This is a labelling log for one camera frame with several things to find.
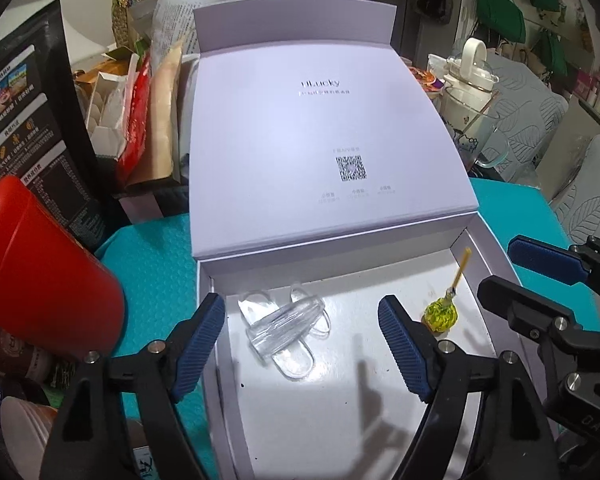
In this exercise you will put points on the glass mug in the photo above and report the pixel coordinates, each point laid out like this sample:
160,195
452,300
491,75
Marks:
495,145

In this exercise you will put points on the grey leaf-patterned chair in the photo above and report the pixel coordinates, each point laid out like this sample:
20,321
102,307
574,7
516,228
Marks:
590,200
525,110

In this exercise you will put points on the lavender cardboard box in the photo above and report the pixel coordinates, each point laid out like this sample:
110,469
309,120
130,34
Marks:
305,160

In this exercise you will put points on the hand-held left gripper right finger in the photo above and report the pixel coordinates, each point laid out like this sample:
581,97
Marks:
405,355

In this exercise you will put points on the woven straw mat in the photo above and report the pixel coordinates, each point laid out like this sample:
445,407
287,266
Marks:
130,5

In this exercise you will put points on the instant noodle bowl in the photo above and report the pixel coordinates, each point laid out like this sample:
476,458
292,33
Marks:
425,79

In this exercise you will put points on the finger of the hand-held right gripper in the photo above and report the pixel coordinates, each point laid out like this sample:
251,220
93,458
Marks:
545,259
520,302

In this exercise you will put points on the white paper carton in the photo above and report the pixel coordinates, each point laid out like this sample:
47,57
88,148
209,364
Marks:
107,130

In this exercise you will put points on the black printed packaging bag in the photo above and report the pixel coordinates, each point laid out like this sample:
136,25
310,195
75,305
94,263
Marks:
30,135

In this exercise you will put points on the beige cardboard sheet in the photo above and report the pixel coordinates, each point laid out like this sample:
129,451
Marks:
575,135

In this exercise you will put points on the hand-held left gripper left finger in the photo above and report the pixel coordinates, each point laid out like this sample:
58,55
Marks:
200,347

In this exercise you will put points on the yellow lollipop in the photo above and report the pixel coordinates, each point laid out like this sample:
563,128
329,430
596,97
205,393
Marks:
440,316

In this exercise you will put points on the red canister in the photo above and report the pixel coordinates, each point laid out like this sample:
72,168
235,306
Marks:
40,270

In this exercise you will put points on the brown labelled can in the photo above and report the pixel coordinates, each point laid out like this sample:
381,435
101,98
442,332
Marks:
15,350

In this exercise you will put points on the printed paper sheet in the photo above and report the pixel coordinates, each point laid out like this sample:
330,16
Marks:
172,25

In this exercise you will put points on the red snack bag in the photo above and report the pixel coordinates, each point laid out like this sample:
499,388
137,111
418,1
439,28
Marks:
137,120

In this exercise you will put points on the clear hair clip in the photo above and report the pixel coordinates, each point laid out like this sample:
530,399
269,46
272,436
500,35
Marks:
285,325

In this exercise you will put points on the beige plastic bag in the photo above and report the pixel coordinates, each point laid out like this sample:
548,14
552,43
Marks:
162,120

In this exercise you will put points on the teal foam mat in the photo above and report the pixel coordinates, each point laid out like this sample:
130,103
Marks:
150,270

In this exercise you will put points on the brown gift box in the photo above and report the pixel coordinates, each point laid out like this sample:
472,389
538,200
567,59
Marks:
110,67

